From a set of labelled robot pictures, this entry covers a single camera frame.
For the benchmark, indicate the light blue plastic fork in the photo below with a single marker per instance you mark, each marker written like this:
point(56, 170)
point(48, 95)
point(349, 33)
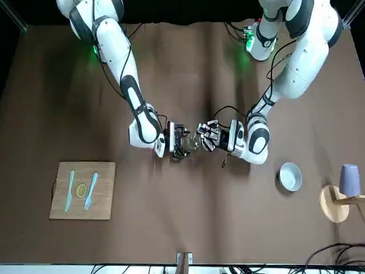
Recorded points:
point(91, 189)

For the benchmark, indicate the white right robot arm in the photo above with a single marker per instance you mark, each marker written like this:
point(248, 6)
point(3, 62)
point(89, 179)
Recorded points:
point(114, 42)

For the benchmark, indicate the wooden cup stand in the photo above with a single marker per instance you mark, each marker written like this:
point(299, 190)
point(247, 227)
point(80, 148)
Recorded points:
point(332, 205)

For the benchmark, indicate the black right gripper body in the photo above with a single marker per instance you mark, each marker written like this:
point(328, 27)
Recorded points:
point(179, 138)

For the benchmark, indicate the transparent glass spice bottle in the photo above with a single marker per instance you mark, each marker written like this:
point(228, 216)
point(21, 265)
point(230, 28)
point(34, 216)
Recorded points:
point(191, 144)

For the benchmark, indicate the aluminium frame post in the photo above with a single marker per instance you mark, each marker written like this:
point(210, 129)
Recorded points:
point(184, 261)
point(352, 14)
point(17, 15)

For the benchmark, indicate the lemon slice coaster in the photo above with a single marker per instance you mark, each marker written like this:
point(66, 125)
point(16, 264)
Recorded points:
point(81, 190)

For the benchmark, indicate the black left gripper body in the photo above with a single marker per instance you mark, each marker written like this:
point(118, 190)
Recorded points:
point(224, 138)

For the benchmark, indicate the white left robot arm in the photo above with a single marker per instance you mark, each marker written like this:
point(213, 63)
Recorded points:
point(302, 62)

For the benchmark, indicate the light blue plastic knife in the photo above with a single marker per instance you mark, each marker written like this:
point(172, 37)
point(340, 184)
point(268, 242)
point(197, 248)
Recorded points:
point(69, 191)

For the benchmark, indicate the wooden cutting board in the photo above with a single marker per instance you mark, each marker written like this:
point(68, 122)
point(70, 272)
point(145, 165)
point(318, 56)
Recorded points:
point(102, 177)

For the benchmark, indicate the pale grey bowl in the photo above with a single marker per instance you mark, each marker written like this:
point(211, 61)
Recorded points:
point(290, 177)

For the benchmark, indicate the purple plastic cup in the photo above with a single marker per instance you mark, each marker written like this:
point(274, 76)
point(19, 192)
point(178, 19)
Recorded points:
point(349, 179)

